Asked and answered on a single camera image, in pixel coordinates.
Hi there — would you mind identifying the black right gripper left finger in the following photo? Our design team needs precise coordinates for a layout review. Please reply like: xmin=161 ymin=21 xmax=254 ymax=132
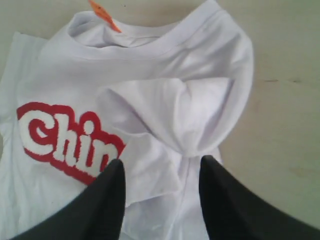
xmin=15 ymin=159 xmax=125 ymax=240

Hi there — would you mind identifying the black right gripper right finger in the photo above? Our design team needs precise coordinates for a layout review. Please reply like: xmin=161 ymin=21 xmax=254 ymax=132
xmin=199 ymin=155 xmax=320 ymax=240

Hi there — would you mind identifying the white t-shirt with red logo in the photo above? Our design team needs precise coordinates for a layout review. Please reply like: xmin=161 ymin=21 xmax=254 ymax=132
xmin=0 ymin=0 xmax=254 ymax=240

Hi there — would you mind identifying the orange shirt neck tag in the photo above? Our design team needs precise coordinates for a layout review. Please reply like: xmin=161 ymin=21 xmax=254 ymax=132
xmin=88 ymin=0 xmax=122 ymax=33

